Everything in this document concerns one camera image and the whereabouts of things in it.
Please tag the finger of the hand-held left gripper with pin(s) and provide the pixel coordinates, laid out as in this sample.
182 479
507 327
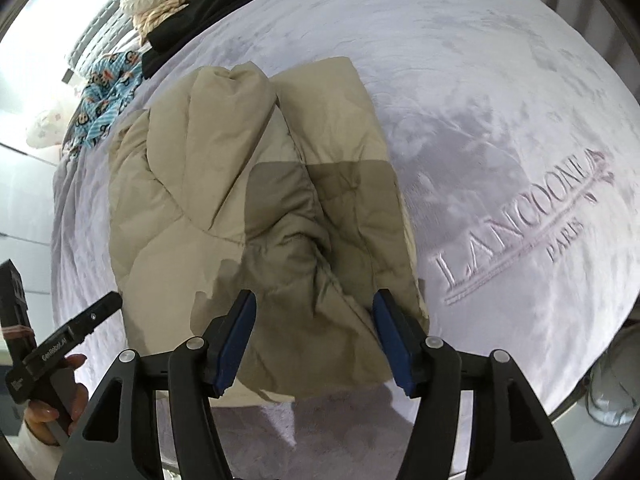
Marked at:
85 325

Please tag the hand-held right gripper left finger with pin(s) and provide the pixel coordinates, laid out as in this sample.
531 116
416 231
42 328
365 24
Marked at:
232 345

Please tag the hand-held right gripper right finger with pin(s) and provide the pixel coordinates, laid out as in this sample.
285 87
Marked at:
392 340

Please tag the beige puffer jacket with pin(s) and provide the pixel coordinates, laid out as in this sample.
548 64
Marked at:
200 185

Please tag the person's left forearm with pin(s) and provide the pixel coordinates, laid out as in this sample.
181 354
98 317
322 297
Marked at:
35 455

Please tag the person's left hand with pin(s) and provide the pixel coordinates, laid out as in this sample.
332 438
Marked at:
81 400

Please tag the white printed pillow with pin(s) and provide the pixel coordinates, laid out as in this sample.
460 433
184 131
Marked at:
47 125

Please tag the blue printed cloth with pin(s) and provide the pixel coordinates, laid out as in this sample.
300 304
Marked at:
105 90

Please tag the lavender plush blanket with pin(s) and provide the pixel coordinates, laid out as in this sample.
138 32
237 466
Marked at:
500 110

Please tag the grey quilted headboard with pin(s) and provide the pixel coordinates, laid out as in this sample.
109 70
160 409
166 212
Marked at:
95 30

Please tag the beige braided cloth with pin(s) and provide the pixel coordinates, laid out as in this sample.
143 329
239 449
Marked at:
155 22

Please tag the black garment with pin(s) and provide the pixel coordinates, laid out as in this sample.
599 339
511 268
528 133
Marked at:
215 5

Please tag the grey curtain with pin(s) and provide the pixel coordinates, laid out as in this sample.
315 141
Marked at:
575 0

